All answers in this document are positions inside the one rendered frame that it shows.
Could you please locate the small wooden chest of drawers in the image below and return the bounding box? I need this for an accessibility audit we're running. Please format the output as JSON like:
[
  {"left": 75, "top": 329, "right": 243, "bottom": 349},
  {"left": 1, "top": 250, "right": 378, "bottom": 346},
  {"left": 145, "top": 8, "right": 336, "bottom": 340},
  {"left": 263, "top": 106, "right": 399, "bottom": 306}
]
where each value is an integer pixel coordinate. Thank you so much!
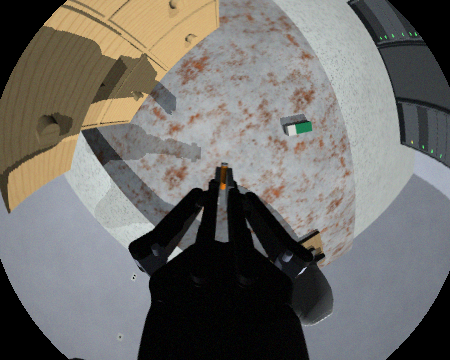
[{"left": 61, "top": 0, "right": 219, "bottom": 130}]

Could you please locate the orange aaa battery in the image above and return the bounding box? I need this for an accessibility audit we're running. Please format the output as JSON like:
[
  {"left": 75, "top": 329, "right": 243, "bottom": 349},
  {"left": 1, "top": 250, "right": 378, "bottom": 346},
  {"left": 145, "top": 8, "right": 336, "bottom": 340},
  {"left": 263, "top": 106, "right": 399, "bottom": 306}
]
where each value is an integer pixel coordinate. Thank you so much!
[{"left": 220, "top": 163, "right": 228, "bottom": 189}]

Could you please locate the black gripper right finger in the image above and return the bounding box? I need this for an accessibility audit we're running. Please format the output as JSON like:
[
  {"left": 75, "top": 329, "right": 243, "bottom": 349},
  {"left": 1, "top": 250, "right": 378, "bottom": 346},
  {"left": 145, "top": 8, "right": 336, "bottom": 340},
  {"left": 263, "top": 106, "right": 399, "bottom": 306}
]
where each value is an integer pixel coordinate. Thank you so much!
[{"left": 226, "top": 168, "right": 313, "bottom": 285}]

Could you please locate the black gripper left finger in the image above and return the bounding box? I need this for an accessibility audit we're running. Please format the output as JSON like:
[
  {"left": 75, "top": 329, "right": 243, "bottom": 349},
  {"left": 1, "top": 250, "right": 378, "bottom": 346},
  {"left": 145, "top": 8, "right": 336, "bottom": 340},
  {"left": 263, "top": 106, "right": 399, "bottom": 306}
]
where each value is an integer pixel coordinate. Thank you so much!
[{"left": 128, "top": 167, "right": 221, "bottom": 284}]

